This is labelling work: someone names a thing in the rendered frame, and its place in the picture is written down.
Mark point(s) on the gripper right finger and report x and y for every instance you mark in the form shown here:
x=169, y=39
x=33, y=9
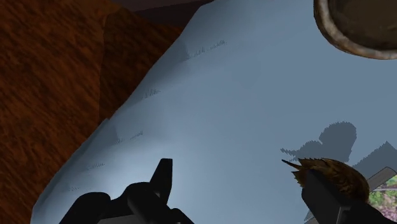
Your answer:
x=325, y=204

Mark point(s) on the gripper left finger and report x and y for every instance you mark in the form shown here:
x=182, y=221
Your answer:
x=145, y=198

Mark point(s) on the brown spiky rounded object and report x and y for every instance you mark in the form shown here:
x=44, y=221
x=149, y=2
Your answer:
x=341, y=176

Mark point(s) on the grey book with garden picture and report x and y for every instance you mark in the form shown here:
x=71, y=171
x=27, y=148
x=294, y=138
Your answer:
x=386, y=195

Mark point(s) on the pale blue bed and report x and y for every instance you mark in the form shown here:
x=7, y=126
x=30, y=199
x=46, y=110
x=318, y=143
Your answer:
x=235, y=102

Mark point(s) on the brown round bowl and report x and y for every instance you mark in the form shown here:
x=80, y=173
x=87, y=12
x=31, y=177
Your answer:
x=363, y=21

